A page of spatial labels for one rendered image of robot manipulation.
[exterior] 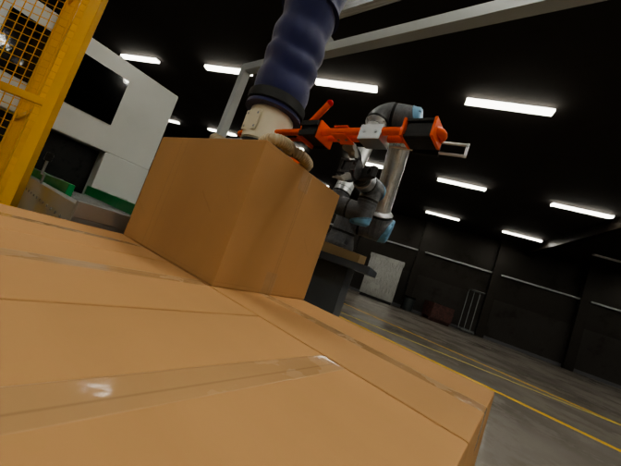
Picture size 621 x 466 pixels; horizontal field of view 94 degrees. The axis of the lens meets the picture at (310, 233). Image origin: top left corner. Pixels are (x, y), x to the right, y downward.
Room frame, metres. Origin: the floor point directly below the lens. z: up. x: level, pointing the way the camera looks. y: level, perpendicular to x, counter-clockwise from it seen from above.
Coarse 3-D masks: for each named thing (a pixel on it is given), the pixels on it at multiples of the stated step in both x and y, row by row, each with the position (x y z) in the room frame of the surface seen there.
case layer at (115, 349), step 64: (0, 256) 0.44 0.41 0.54; (64, 256) 0.55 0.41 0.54; (128, 256) 0.75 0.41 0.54; (0, 320) 0.28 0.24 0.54; (64, 320) 0.32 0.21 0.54; (128, 320) 0.37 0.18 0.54; (192, 320) 0.45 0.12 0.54; (256, 320) 0.57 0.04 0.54; (320, 320) 0.79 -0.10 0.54; (0, 384) 0.21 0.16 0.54; (64, 384) 0.23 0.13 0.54; (128, 384) 0.25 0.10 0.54; (192, 384) 0.28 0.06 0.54; (256, 384) 0.33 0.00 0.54; (320, 384) 0.38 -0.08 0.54; (384, 384) 0.47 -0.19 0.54; (448, 384) 0.60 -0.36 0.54; (0, 448) 0.16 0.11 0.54; (64, 448) 0.18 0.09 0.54; (128, 448) 0.19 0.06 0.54; (192, 448) 0.21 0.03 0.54; (256, 448) 0.23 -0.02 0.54; (320, 448) 0.25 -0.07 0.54; (384, 448) 0.29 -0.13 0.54; (448, 448) 0.33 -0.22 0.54
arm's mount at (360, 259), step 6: (324, 246) 1.69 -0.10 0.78; (330, 246) 1.68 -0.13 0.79; (336, 246) 1.67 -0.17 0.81; (330, 252) 1.67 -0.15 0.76; (336, 252) 1.66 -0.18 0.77; (342, 252) 1.65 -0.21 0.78; (348, 252) 1.64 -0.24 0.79; (354, 252) 1.63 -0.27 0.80; (348, 258) 1.64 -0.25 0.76; (354, 258) 1.63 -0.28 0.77; (360, 258) 1.67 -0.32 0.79
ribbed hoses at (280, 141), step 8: (216, 136) 1.07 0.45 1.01; (264, 136) 0.90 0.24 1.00; (272, 136) 0.89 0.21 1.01; (280, 136) 0.89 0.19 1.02; (280, 144) 0.90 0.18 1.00; (288, 144) 0.92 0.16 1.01; (288, 152) 0.95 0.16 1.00; (296, 152) 0.97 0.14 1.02; (304, 152) 0.99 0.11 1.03; (304, 160) 1.00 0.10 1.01; (304, 168) 1.04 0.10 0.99
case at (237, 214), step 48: (192, 144) 0.96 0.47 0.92; (240, 144) 0.80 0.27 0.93; (144, 192) 1.08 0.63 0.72; (192, 192) 0.89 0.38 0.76; (240, 192) 0.75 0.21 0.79; (288, 192) 0.85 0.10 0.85; (144, 240) 1.00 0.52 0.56; (192, 240) 0.83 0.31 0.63; (240, 240) 0.77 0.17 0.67; (288, 240) 0.91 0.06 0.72; (240, 288) 0.81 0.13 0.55; (288, 288) 0.97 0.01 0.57
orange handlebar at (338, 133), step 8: (336, 128) 0.85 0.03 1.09; (344, 128) 0.83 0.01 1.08; (352, 128) 0.81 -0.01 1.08; (384, 128) 0.74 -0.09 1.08; (392, 128) 0.73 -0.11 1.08; (400, 128) 0.72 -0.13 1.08; (440, 128) 0.66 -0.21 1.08; (328, 136) 0.91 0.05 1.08; (336, 136) 0.85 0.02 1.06; (344, 136) 0.83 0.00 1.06; (352, 136) 0.85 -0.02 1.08; (392, 136) 0.77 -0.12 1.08; (440, 136) 0.67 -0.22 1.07; (352, 144) 0.87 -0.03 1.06; (296, 160) 1.28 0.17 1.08
